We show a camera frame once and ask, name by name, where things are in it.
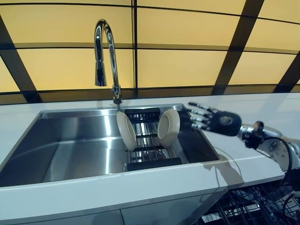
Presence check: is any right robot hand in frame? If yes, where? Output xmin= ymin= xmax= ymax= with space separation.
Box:
xmin=188 ymin=101 xmax=242 ymax=137

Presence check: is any beige ceramic plate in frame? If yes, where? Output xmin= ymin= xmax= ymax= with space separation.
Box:
xmin=157 ymin=109 xmax=181 ymax=149
xmin=116 ymin=112 xmax=137 ymax=152

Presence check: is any black dish drying rack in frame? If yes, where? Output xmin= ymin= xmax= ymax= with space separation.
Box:
xmin=123 ymin=107 xmax=183 ymax=172

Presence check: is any white cabinet door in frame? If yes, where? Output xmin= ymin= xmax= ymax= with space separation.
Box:
xmin=9 ymin=209 xmax=124 ymax=225
xmin=120 ymin=189 xmax=226 ymax=225

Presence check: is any chrome gooseneck kitchen faucet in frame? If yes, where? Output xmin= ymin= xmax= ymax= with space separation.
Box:
xmin=94 ymin=19 xmax=123 ymax=111

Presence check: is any stainless steel sink basin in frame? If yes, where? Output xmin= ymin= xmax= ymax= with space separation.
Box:
xmin=0 ymin=103 xmax=221 ymax=188

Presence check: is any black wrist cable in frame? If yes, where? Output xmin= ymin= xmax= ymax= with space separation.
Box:
xmin=254 ymin=137 xmax=300 ymax=219

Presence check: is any dark wire dishwasher rack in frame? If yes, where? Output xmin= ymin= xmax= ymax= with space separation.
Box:
xmin=201 ymin=180 xmax=300 ymax=225

